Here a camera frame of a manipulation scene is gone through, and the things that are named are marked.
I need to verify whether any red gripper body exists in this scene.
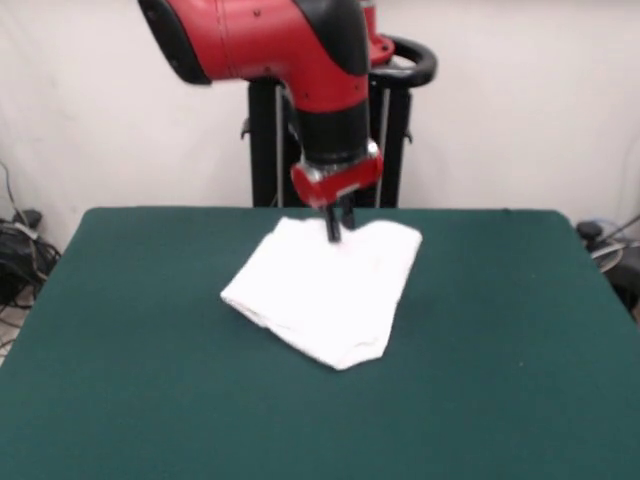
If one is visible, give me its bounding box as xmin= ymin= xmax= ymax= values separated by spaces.
xmin=291 ymin=149 xmax=385 ymax=209

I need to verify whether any white towel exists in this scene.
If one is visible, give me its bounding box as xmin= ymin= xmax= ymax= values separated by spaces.
xmin=219 ymin=215 xmax=424 ymax=371

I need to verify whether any dark green table cloth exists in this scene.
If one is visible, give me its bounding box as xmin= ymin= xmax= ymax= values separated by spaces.
xmin=0 ymin=206 xmax=640 ymax=480

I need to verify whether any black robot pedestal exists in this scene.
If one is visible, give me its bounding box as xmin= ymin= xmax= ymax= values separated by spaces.
xmin=239 ymin=32 xmax=439 ymax=209

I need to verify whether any black cable tangle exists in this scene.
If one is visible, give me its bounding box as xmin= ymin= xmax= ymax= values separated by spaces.
xmin=0 ymin=159 xmax=64 ymax=346

